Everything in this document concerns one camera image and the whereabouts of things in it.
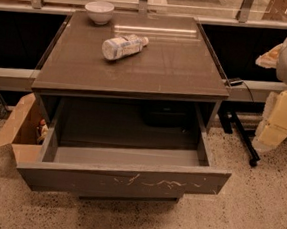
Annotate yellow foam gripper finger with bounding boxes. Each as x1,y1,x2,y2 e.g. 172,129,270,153
252,90,287,152
255,44,282,69

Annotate grey top drawer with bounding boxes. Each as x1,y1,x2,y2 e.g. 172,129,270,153
17,97,231,201

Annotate grey drawer cabinet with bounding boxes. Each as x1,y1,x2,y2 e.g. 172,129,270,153
21,3,237,213

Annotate small black device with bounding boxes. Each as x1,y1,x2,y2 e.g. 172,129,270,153
226,77,243,87

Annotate black stand leg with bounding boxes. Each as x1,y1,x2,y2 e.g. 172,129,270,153
218,103,260,167

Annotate white plastic bottle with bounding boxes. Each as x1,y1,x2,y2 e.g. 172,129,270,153
102,34,149,61

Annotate white ceramic bowl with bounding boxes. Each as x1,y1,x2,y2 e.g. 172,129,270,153
85,1,115,25

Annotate items inside cardboard box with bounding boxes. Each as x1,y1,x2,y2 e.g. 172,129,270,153
36,119,49,145

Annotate brown cardboard box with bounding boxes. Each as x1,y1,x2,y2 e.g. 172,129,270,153
0,94,43,164

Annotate black cable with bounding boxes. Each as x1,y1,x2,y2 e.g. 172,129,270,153
238,80,257,103

